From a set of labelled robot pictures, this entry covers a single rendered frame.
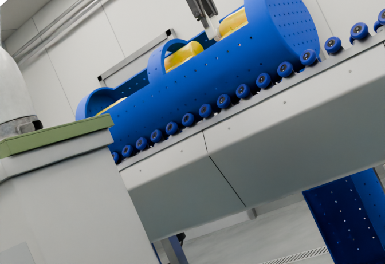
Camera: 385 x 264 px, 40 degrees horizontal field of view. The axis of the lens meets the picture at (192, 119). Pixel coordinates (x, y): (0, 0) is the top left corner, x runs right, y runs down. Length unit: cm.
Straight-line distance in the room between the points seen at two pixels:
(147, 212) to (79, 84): 498
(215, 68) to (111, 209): 53
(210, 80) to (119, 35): 470
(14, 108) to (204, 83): 57
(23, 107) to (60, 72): 568
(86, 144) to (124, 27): 495
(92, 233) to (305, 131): 63
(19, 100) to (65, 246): 37
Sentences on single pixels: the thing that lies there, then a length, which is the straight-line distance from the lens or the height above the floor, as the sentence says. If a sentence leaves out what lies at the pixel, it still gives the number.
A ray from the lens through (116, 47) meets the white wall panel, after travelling 627.
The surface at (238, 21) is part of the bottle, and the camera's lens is 160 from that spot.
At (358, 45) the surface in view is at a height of 93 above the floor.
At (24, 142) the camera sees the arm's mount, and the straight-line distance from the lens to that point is 115.
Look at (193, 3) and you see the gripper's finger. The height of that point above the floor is 128.
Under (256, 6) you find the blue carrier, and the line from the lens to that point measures 146.
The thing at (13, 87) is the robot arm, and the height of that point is 117.
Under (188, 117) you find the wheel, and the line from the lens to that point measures 165.
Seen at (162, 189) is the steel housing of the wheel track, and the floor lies 79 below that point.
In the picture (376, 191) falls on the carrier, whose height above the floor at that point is 46.
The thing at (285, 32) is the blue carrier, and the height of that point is 105.
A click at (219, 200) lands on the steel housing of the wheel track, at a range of 169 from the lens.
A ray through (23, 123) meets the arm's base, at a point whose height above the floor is 108.
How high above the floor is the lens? 84
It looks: 4 degrees up
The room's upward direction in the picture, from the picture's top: 24 degrees counter-clockwise
